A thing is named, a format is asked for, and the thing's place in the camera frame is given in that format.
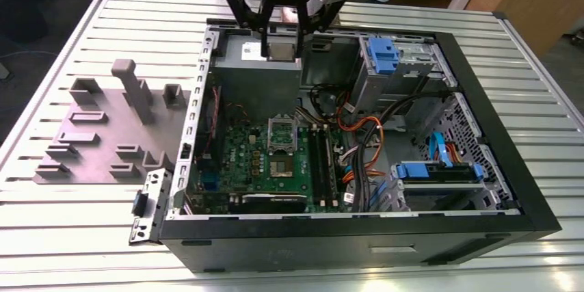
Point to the grey metal disk bay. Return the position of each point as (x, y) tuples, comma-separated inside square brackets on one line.
[(456, 186)]

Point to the silver CPU green edge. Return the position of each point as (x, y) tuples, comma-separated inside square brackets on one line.
[(282, 52)]

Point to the grey parts rack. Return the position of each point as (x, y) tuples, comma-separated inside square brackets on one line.
[(104, 141)]

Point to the hard disk in blue carrier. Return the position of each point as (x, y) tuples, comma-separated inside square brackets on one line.
[(420, 170)]

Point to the black RAM slot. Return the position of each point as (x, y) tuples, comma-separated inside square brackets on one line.
[(315, 163), (335, 163), (322, 163)]

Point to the grey power supply unit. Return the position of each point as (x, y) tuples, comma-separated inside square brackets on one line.
[(255, 90)]

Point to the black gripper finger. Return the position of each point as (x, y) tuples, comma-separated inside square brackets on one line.
[(238, 1), (299, 18)]

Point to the grey metal card bracket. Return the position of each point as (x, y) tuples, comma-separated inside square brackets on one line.
[(158, 186)]

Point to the black PC case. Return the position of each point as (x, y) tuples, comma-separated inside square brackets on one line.
[(319, 240)]

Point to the green motherboard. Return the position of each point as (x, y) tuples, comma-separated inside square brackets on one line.
[(238, 169)]

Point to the CPU socket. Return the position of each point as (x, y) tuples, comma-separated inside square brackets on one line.
[(282, 168)]

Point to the blue drive bay latch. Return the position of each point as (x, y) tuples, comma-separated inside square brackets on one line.
[(383, 54)]

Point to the grey metal drive cage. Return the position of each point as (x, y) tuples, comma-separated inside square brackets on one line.
[(379, 83)]

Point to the black graphics card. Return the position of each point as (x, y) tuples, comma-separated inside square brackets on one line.
[(274, 203)]

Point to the blue board connector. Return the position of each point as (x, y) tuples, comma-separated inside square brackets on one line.
[(211, 181)]

